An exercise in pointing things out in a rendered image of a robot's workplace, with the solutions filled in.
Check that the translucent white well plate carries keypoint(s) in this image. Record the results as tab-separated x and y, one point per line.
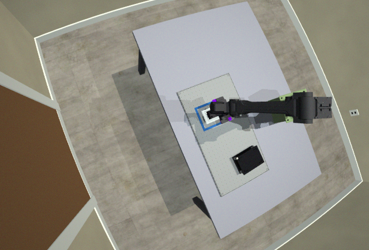
207	120

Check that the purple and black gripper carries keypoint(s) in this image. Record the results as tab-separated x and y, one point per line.
226	118

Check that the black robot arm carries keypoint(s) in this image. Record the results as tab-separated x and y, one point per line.
302	106

